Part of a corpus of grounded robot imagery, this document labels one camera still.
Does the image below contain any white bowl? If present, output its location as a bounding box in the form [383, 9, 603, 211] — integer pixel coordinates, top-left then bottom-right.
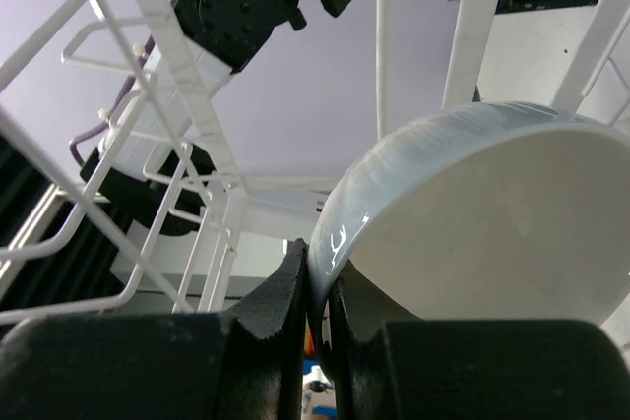
[307, 99, 630, 330]

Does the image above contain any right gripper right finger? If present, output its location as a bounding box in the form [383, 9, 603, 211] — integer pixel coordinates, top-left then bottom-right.
[330, 279, 629, 419]

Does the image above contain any white wire dish rack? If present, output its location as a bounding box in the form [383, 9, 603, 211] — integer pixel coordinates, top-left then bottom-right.
[0, 0, 630, 326]

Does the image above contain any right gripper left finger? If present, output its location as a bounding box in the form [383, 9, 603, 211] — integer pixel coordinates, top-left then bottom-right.
[1, 240, 308, 419]

